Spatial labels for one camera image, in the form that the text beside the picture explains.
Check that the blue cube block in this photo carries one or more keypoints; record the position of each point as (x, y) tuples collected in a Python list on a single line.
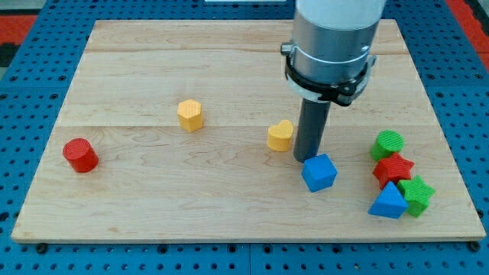
[(319, 173)]

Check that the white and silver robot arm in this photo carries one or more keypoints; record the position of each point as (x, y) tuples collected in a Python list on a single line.
[(328, 56)]

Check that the red star block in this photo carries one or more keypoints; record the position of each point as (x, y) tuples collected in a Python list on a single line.
[(393, 169)]

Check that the green star block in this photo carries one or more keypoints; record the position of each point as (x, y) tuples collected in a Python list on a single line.
[(417, 195)]

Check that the yellow heart block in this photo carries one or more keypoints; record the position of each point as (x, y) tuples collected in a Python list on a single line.
[(279, 136)]

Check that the yellow hexagon block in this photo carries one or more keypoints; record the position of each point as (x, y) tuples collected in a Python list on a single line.
[(190, 116)]

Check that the light wooden board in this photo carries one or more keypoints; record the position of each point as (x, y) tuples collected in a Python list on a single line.
[(158, 183)]

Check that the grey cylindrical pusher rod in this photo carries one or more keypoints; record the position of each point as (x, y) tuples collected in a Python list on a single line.
[(313, 117)]

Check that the green cylinder block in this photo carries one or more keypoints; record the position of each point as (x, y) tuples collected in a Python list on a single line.
[(386, 143)]

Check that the blue triangle block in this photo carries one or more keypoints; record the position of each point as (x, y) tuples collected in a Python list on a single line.
[(390, 203)]

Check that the red cylinder block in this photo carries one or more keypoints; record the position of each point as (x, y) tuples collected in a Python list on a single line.
[(80, 155)]

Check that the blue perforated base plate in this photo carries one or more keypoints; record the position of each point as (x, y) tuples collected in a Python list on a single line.
[(38, 77)]

